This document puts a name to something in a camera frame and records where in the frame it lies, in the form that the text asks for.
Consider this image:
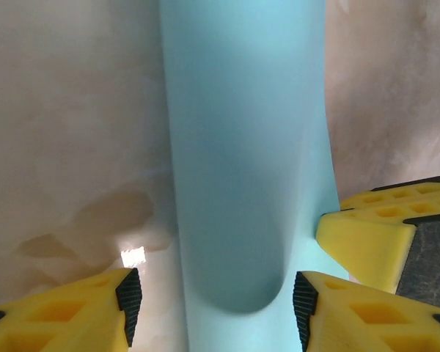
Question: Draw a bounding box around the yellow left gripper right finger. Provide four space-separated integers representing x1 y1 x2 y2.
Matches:
292 270 440 352

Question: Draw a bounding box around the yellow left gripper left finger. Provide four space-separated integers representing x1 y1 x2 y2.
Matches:
0 267 144 352

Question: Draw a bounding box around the light blue cloth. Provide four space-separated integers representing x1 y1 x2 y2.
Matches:
157 0 353 352

